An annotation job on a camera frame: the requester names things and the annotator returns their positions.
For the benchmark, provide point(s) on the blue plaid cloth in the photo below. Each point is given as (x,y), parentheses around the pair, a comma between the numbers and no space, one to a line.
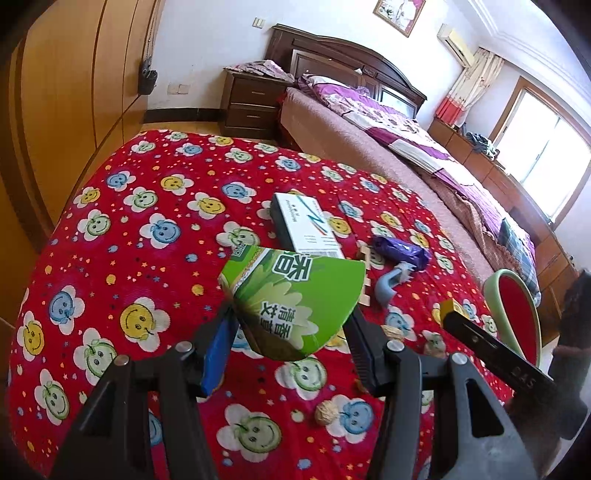
(517,249)

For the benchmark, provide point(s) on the black hanging pouch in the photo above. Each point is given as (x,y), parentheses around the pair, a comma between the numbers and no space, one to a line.
(147,81)

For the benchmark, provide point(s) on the light wooden wardrobe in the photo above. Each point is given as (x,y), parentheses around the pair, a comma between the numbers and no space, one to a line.
(69,92)

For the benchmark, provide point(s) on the blue-grey plastic clip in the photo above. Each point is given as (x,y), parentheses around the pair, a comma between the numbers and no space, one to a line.
(388,286)

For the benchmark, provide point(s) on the notched wooden strip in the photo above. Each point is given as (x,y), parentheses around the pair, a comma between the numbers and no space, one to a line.
(366,290)

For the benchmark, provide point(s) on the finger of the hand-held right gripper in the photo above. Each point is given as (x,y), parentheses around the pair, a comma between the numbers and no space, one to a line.
(480,341)

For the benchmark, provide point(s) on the dark wooden headboard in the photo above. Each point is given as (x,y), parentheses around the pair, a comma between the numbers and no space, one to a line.
(332,55)

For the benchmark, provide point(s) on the walnut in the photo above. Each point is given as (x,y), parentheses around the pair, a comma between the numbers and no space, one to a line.
(395,333)
(328,412)

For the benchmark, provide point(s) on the yellow block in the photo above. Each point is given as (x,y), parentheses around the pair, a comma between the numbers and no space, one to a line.
(450,305)

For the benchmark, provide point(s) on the white wall socket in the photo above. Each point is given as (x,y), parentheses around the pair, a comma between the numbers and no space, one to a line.
(178,88)

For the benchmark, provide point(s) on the white air conditioner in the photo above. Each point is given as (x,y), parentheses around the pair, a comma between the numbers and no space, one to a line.
(457,46)

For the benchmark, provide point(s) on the window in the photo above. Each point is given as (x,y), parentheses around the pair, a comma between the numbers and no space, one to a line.
(545,147)

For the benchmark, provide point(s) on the dark wooden nightstand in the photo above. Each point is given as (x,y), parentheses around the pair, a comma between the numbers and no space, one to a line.
(251,101)

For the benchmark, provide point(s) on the pink floral cloth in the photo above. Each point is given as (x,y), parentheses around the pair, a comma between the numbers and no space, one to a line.
(263,69)

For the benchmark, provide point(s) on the floral curtain red hem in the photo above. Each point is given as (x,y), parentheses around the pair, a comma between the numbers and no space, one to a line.
(471,87)

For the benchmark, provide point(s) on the white wall switch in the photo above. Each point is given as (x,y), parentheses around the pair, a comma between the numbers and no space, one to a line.
(259,21)

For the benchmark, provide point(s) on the red smiley-print blanket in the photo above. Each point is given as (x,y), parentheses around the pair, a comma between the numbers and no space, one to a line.
(138,254)

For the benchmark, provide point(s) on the red bucket green rim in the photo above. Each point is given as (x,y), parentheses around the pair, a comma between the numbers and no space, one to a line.
(512,300)

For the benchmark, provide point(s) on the bed with purple bedding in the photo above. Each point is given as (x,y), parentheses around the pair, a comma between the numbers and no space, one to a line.
(415,134)

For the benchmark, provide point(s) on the bed with pink sheet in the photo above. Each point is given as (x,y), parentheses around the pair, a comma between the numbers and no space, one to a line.
(369,152)

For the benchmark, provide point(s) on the white cardboard box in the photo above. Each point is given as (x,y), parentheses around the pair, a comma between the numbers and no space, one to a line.
(304,221)

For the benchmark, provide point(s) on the green paper carton piece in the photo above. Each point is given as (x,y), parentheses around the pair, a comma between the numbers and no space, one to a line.
(295,300)

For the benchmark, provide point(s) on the purple floral pillow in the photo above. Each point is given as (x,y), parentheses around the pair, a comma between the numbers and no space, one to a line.
(323,83)

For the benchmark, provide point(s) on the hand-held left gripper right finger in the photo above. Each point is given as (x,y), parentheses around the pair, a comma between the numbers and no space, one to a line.
(364,355)

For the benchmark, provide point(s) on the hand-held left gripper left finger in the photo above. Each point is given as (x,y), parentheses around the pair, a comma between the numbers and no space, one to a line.
(217,364)

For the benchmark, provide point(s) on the purple wrapper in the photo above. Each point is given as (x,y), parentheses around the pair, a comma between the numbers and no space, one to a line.
(399,251)

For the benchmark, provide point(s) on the framed wall photo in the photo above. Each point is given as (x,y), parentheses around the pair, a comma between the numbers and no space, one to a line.
(399,14)

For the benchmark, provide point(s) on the low wooden cabinet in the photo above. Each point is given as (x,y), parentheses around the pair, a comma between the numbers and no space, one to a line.
(554,272)

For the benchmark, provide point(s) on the dark clothes pile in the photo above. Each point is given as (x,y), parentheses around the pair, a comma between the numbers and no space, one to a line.
(480,145)

